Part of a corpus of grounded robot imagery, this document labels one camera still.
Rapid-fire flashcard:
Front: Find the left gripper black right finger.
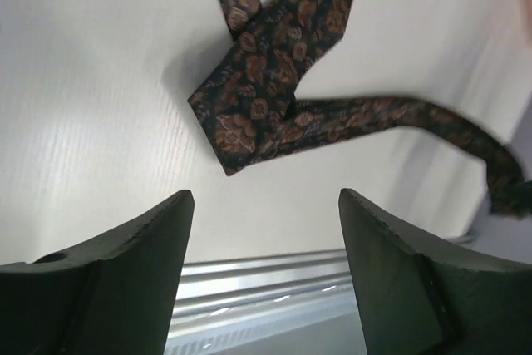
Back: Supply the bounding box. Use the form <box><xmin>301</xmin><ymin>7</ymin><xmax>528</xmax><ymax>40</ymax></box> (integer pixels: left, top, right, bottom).
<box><xmin>338</xmin><ymin>189</ymin><xmax>531</xmax><ymax>355</ymax></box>

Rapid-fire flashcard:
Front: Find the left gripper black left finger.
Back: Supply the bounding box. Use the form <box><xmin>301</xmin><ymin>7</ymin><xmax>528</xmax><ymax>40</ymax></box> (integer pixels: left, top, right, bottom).
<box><xmin>1</xmin><ymin>190</ymin><xmax>195</xmax><ymax>354</ymax></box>

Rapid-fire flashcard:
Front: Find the dark brown floral tie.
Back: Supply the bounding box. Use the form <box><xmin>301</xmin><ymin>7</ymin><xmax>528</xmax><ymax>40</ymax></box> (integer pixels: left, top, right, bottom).
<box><xmin>188</xmin><ymin>0</ymin><xmax>531</xmax><ymax>218</ymax></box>

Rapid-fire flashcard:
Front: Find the white slotted cable duct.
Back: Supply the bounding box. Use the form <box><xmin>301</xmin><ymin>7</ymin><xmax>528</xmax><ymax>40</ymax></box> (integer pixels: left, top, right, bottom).
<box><xmin>165</xmin><ymin>315</ymin><xmax>367</xmax><ymax>354</ymax></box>

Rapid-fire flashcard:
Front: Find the aluminium mounting rail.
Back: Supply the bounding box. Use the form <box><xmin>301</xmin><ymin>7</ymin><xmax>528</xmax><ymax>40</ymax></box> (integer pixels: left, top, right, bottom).
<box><xmin>169</xmin><ymin>249</ymin><xmax>356</xmax><ymax>336</ymax></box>

